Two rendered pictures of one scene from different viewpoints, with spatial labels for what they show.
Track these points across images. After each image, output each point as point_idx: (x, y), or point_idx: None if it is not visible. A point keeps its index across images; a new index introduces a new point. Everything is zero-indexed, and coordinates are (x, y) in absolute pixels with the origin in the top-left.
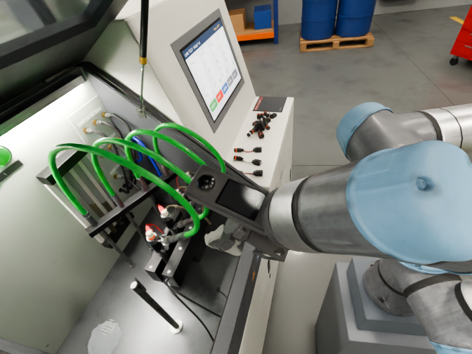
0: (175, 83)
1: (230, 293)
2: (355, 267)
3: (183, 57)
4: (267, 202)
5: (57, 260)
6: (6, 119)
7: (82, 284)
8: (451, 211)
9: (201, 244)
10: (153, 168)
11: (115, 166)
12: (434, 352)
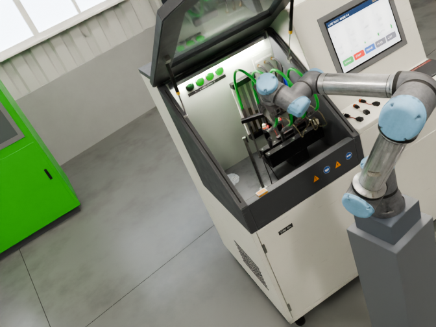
0: (313, 44)
1: (290, 172)
2: None
3: (326, 27)
4: None
5: (225, 130)
6: (226, 55)
7: (231, 152)
8: (259, 82)
9: (299, 154)
10: None
11: None
12: (396, 259)
